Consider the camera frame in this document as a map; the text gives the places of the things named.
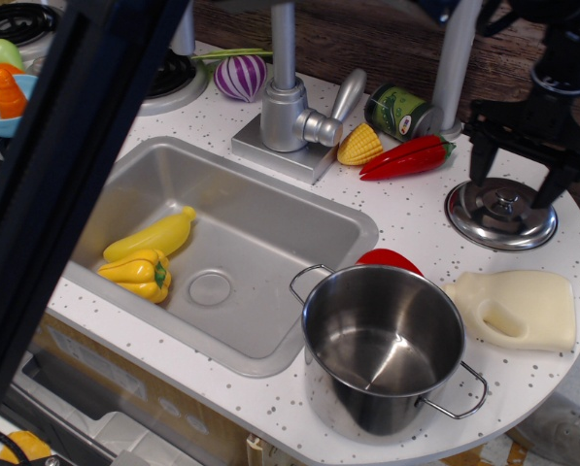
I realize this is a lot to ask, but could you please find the purple toy onion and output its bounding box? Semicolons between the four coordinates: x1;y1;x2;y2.
193;49;273;103

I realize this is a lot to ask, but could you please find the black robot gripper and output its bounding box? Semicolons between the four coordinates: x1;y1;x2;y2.
464;23;580;209

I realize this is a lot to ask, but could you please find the silver toy faucet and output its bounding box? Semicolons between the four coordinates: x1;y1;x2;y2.
231;2;367;184

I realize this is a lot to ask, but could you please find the stainless steel pot lid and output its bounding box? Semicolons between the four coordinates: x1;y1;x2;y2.
445;178;558;252

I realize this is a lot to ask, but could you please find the grey post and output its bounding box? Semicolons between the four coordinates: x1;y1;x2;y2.
431;0;482;140
170;1;195;56

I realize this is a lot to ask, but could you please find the yellow toy bell pepper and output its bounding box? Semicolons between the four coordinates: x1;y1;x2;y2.
97;249;172;304

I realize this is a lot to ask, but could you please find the silver toy sink basin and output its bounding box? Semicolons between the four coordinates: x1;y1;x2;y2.
64;137;378;378

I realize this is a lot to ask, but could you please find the green pea can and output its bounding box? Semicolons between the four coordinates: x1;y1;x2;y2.
363;83;443;142

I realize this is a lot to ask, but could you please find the toy corn cob piece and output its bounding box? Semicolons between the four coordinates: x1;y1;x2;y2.
337;123;384;166

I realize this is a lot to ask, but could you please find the orange toy carrot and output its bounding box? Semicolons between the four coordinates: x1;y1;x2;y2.
0;63;27;119

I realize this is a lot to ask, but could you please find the orange object bottom left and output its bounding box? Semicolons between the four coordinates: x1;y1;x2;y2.
0;431;51;464

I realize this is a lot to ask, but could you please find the black cable bottom left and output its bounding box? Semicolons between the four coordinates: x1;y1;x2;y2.
0;429;23;466

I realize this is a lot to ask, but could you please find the red toy tomato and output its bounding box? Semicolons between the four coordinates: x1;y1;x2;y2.
356;249;423;276

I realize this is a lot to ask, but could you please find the grey post left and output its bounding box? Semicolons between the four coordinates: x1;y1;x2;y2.
170;1;195;56

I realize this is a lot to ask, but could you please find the cream toy detergent bottle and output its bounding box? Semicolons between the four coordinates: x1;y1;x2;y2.
442;270;576;352

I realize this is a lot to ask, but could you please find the red toy chili pepper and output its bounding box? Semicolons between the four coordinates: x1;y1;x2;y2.
359;135;456;181

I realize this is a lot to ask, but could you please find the grey sneaker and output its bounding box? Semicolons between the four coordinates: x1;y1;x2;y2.
508;393;580;465

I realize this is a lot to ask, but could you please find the light green toy pear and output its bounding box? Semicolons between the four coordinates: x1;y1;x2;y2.
0;39;24;72

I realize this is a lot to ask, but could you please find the black stove burner back right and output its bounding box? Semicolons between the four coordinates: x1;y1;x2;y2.
138;49;209;117

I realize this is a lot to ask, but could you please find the grey post right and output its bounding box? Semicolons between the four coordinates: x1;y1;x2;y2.
431;0;482;140

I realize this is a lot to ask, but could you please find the toy oven door handle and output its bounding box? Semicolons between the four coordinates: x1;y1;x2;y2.
7;349;125;462

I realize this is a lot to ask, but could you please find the black stove burner back left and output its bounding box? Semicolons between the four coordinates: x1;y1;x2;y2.
0;1;66;62

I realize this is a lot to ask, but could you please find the yellow toy squash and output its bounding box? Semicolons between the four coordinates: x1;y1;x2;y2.
103;206;196;262

